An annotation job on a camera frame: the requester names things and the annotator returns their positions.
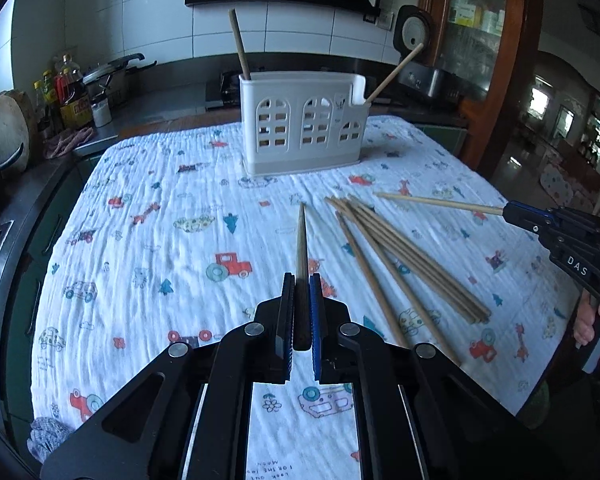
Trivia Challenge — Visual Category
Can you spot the yellow-cap oil bottle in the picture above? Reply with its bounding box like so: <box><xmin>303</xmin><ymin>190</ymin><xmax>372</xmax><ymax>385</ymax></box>
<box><xmin>41</xmin><ymin>70</ymin><xmax>57</xmax><ymax>106</ymax></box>

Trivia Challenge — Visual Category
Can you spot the grey kitchen counter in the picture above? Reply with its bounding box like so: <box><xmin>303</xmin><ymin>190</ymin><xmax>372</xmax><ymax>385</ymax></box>
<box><xmin>70</xmin><ymin>55</ymin><xmax>471</xmax><ymax>161</ymax></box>

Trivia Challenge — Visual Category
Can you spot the steel pressure cooker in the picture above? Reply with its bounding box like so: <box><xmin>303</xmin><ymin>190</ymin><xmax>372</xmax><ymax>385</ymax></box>
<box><xmin>82</xmin><ymin>52</ymin><xmax>158</xmax><ymax>106</ymax></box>

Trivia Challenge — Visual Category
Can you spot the wooden glass-door cabinet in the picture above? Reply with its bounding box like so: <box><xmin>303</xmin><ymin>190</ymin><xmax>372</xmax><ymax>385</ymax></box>
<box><xmin>419</xmin><ymin>0</ymin><xmax>546</xmax><ymax>176</ymax></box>

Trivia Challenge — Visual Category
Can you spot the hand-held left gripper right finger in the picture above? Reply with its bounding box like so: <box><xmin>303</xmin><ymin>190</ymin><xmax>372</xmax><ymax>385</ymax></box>
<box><xmin>307</xmin><ymin>272</ymin><xmax>556</xmax><ymax>480</ymax></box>

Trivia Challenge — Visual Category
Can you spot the tapered wooden chopstick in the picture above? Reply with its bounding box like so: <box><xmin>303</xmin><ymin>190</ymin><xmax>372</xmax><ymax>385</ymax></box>
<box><xmin>365</xmin><ymin>42</ymin><xmax>425</xmax><ymax>106</ymax></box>
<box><xmin>229</xmin><ymin>8</ymin><xmax>252</xmax><ymax>81</ymax></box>
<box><xmin>294</xmin><ymin>202</ymin><xmax>312</xmax><ymax>352</ymax></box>
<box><xmin>373</xmin><ymin>191</ymin><xmax>506</xmax><ymax>216</ymax></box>

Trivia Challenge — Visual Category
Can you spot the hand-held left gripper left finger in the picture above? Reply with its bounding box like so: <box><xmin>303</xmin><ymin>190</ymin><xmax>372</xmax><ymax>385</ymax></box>
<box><xmin>40</xmin><ymin>272</ymin><xmax>296</xmax><ymax>480</ymax></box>

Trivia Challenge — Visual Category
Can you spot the pink dish cloth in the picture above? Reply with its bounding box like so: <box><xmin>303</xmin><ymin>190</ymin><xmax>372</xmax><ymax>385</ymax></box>
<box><xmin>42</xmin><ymin>127</ymin><xmax>96</xmax><ymax>160</ymax></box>

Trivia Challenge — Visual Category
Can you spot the small white jar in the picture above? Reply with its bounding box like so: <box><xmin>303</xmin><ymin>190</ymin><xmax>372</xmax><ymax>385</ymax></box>
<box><xmin>91</xmin><ymin>100</ymin><xmax>112</xmax><ymax>128</ymax></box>

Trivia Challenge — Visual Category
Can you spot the white cartoon-print tablecloth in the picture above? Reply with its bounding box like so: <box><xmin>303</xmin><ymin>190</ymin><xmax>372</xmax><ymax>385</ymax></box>
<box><xmin>30</xmin><ymin>115</ymin><xmax>581</xmax><ymax>480</ymax></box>

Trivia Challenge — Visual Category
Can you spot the blue patterned cloth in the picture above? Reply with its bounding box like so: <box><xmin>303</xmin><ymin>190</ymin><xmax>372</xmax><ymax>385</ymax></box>
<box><xmin>27</xmin><ymin>416</ymin><xmax>76</xmax><ymax>463</ymax></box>

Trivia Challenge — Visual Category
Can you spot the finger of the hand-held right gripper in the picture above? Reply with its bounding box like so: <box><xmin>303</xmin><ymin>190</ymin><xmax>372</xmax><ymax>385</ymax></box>
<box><xmin>527</xmin><ymin>217</ymin><xmax>572</xmax><ymax>251</ymax></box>
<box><xmin>502</xmin><ymin>200</ymin><xmax>561</xmax><ymax>222</ymax></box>

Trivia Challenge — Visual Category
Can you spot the green base cabinet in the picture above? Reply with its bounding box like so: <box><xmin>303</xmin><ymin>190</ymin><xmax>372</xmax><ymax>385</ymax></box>
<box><xmin>2</xmin><ymin>152</ymin><xmax>101</xmax><ymax>421</ymax></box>
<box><xmin>412</xmin><ymin>122</ymin><xmax>470</xmax><ymax>161</ymax></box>

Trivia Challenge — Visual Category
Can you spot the small clear bottle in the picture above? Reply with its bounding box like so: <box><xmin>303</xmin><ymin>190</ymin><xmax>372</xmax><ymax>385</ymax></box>
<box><xmin>32</xmin><ymin>81</ymin><xmax>48</xmax><ymax>126</ymax></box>

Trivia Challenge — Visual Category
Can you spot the white plastic utensil holder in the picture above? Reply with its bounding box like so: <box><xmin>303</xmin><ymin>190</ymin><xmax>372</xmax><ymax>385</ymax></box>
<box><xmin>238</xmin><ymin>72</ymin><xmax>368</xmax><ymax>177</ymax></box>

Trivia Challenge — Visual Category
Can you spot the black gas stove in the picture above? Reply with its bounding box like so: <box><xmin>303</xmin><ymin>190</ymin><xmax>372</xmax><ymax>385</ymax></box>
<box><xmin>204</xmin><ymin>66</ymin><xmax>243</xmax><ymax>112</ymax></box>

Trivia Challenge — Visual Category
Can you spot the black rice cooker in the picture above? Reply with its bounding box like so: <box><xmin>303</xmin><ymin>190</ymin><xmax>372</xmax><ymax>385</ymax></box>
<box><xmin>394</xmin><ymin>5</ymin><xmax>456</xmax><ymax>102</ymax></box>

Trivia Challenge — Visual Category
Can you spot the round wooden chopping board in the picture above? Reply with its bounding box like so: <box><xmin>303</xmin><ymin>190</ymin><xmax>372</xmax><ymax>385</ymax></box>
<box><xmin>0</xmin><ymin>89</ymin><xmax>36</xmax><ymax>173</ymax></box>

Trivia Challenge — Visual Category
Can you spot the person's right hand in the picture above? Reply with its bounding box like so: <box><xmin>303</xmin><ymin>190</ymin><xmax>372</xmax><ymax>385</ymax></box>
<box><xmin>575</xmin><ymin>290</ymin><xmax>600</xmax><ymax>362</ymax></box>

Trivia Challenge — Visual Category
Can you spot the bundle of wooden chopsticks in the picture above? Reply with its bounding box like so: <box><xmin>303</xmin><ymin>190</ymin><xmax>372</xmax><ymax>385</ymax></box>
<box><xmin>325</xmin><ymin>196</ymin><xmax>492</xmax><ymax>366</ymax></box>

